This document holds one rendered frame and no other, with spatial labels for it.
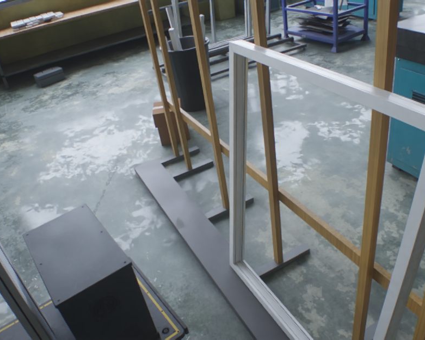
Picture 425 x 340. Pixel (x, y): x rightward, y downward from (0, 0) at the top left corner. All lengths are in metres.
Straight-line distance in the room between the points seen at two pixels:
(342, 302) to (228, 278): 0.69
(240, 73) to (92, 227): 1.03
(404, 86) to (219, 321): 2.07
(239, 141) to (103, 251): 0.89
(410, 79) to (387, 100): 1.86
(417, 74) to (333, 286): 1.56
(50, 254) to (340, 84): 1.40
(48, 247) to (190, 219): 1.37
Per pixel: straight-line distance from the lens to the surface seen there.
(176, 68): 4.62
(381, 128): 1.42
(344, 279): 2.64
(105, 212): 3.49
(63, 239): 1.97
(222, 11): 9.12
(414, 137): 3.26
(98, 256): 1.80
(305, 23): 6.94
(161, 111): 4.09
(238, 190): 2.27
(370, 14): 7.94
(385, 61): 1.33
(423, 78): 3.05
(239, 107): 2.04
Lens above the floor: 2.00
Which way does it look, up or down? 32 degrees down
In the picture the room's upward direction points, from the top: 10 degrees counter-clockwise
